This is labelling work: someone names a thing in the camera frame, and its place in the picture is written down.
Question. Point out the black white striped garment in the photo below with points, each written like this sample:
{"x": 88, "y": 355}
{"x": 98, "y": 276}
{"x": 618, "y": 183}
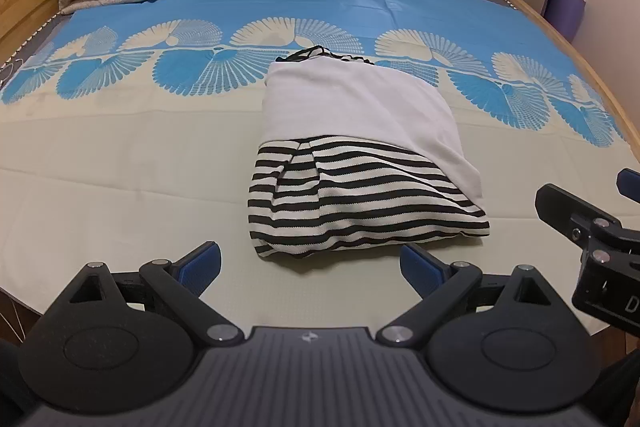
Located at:
{"x": 360, "y": 167}

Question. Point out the blue cream patterned bed sheet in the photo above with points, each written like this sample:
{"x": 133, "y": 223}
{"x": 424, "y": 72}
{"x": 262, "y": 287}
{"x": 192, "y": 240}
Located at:
{"x": 150, "y": 157}

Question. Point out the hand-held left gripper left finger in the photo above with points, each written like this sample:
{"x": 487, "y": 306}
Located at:
{"x": 200, "y": 264}

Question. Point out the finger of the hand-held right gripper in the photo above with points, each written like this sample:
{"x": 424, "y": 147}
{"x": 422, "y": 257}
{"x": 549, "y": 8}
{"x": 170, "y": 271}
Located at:
{"x": 565, "y": 209}
{"x": 630, "y": 182}

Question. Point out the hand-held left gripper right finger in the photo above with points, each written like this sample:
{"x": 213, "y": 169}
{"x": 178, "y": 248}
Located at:
{"x": 421, "y": 272}

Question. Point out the purple box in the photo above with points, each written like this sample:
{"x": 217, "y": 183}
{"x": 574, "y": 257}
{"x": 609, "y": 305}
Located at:
{"x": 565, "y": 9}

